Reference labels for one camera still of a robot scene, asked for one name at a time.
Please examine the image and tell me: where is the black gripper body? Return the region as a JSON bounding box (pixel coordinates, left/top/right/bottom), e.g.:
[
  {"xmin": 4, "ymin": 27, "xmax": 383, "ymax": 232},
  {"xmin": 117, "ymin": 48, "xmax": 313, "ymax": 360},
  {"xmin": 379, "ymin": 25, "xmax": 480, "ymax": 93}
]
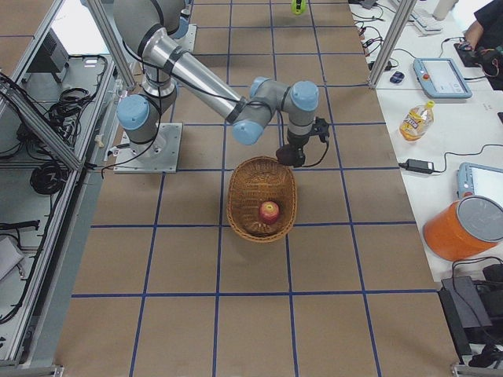
[{"xmin": 287, "ymin": 131, "xmax": 310, "ymax": 150}]

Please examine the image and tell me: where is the dark red apple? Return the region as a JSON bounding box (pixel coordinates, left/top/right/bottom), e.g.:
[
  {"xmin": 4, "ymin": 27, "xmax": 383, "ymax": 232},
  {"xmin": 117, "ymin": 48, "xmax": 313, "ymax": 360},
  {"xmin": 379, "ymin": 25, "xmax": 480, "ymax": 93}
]
[{"xmin": 276, "ymin": 144, "xmax": 297, "ymax": 167}]

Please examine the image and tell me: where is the red yellow apple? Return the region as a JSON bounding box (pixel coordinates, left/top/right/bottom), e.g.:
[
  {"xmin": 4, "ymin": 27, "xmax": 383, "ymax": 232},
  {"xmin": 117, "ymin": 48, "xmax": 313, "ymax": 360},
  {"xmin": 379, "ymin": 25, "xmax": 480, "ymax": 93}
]
[{"xmin": 259, "ymin": 201, "xmax": 280, "ymax": 225}]

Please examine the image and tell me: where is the green apple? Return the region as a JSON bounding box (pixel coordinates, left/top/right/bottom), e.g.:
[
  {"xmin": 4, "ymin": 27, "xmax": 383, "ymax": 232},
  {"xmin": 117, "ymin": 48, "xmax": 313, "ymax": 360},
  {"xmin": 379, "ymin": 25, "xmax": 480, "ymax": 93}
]
[{"xmin": 291, "ymin": 0, "xmax": 307, "ymax": 16}]

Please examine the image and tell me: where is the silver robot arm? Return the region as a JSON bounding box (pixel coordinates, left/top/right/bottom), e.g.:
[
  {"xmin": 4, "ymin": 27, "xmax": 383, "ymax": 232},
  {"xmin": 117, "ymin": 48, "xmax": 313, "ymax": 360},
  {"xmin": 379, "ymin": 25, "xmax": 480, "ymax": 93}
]
[{"xmin": 113, "ymin": 1, "xmax": 329, "ymax": 167}]

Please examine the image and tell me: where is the woven wicker basket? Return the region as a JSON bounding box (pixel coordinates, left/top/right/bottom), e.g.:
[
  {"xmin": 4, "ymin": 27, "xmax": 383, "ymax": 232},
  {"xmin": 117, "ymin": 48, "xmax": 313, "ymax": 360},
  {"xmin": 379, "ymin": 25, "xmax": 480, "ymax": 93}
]
[{"xmin": 226, "ymin": 156, "xmax": 297, "ymax": 243}]

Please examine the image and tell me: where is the black power adapter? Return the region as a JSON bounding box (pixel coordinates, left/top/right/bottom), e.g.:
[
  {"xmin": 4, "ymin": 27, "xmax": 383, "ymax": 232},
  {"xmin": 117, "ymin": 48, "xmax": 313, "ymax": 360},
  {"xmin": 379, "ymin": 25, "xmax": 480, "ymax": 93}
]
[{"xmin": 398, "ymin": 159, "xmax": 435, "ymax": 174}]

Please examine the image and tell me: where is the dark blue small pouch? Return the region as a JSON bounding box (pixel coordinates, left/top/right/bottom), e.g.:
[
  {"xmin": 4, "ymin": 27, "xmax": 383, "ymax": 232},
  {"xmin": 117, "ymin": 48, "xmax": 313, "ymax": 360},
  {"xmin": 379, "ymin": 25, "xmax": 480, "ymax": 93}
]
[{"xmin": 390, "ymin": 71, "xmax": 405, "ymax": 84}]

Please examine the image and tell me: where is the yellow juice bottle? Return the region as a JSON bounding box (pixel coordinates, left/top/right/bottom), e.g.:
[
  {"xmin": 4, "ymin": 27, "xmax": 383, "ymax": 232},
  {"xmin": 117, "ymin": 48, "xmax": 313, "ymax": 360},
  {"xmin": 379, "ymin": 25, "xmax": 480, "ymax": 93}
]
[{"xmin": 399, "ymin": 100, "xmax": 435, "ymax": 141}]

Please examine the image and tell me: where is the blue teach pendant tablet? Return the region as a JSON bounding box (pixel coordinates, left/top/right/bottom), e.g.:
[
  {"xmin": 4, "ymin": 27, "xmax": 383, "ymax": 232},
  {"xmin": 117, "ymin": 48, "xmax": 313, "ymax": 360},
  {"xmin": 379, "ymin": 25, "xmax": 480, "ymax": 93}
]
[{"xmin": 413, "ymin": 58, "xmax": 472, "ymax": 99}]

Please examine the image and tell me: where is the orange bucket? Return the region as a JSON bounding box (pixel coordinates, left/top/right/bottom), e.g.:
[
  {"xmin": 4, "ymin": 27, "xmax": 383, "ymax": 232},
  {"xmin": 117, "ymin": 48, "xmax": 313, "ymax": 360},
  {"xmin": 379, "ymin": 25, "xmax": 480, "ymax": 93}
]
[{"xmin": 423, "ymin": 195, "xmax": 502, "ymax": 262}]

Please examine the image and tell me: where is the person in dark shirt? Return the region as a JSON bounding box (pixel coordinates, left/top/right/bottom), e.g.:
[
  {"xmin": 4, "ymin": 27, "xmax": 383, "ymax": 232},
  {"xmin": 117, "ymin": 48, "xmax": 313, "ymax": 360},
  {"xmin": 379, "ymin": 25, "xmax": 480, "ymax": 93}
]
[{"xmin": 464, "ymin": 0, "xmax": 502, "ymax": 90}]

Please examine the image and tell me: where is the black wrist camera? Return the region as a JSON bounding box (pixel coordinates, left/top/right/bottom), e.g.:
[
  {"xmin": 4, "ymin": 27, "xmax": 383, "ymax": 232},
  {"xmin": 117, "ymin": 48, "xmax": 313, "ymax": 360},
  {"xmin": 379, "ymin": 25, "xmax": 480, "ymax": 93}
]
[{"xmin": 313, "ymin": 117, "xmax": 329, "ymax": 144}]

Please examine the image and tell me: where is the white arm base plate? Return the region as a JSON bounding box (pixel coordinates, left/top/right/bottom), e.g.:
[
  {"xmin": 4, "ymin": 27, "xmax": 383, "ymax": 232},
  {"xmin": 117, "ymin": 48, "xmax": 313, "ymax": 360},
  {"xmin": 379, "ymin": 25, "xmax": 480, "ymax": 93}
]
[
  {"xmin": 113, "ymin": 123, "xmax": 183, "ymax": 174},
  {"xmin": 171, "ymin": 21, "xmax": 197, "ymax": 53}
]

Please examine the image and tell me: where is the aluminium frame post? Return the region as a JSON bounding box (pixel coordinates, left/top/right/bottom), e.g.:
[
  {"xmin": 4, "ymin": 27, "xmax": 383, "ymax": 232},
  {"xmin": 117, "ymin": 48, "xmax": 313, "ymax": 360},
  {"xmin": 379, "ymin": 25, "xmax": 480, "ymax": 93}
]
[{"xmin": 368, "ymin": 0, "xmax": 417, "ymax": 89}]

